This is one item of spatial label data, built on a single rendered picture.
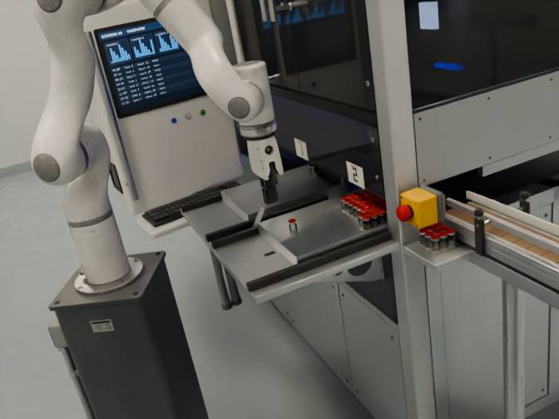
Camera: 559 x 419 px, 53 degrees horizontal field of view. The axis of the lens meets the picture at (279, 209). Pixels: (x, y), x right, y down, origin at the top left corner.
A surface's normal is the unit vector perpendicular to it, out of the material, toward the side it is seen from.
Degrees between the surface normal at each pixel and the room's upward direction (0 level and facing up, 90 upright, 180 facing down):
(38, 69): 90
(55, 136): 66
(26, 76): 90
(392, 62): 90
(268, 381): 0
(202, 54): 52
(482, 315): 90
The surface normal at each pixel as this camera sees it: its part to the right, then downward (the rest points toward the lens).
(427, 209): 0.40, 0.29
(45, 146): -0.13, -0.02
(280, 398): -0.17, -0.91
